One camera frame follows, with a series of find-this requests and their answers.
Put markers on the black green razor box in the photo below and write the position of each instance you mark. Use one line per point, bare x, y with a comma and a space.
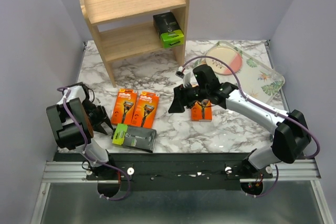
168, 30
134, 137

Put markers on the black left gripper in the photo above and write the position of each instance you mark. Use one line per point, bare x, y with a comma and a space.
94, 123

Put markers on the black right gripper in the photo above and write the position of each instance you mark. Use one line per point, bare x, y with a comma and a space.
181, 99

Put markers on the pink cream round plate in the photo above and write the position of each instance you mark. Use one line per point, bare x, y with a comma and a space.
227, 55

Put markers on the orange razor box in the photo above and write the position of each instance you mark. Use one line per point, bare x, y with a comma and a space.
124, 107
202, 111
145, 110

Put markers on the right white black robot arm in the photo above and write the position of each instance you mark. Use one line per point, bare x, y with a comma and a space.
289, 129

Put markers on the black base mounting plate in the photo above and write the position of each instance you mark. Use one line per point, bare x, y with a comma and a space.
129, 172

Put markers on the black green razor box front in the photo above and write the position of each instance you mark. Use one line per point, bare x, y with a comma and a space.
134, 137

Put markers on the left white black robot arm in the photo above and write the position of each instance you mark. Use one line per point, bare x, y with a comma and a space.
73, 121

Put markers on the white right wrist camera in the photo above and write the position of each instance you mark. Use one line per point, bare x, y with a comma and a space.
185, 75

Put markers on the aluminium rail frame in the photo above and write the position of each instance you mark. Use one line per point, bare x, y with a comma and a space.
66, 196

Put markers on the light wooden two-tier shelf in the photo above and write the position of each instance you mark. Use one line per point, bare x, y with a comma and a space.
128, 41

